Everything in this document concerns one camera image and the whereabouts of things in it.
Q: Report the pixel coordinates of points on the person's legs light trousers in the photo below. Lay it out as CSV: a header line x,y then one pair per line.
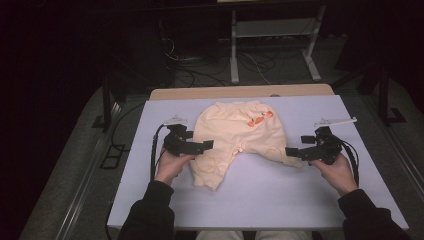
x,y
253,235

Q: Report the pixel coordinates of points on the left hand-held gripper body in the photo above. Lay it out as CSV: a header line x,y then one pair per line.
x,y
176,143

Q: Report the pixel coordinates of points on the black metal stand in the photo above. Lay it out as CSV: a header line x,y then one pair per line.
x,y
384,96
107,106

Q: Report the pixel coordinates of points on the white board table cover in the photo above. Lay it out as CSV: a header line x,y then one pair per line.
x,y
260,206

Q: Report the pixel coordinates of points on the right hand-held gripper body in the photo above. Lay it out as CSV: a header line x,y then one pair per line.
x,y
328,146

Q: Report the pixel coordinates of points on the person's left hand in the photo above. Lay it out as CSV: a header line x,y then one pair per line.
x,y
171,168

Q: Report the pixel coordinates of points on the wooden table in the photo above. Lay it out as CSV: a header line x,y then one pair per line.
x,y
233,91

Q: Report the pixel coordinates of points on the white metal stand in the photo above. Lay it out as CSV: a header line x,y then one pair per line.
x,y
273,28

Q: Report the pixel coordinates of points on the cream baby pants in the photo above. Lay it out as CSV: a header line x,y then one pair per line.
x,y
238,133

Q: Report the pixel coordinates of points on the person's right hand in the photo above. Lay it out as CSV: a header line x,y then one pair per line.
x,y
338,176

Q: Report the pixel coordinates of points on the metal floor rail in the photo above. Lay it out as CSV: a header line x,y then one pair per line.
x,y
86,180
400,146

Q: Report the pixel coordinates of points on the black floor frame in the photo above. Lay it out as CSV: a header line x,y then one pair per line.
x,y
113,156

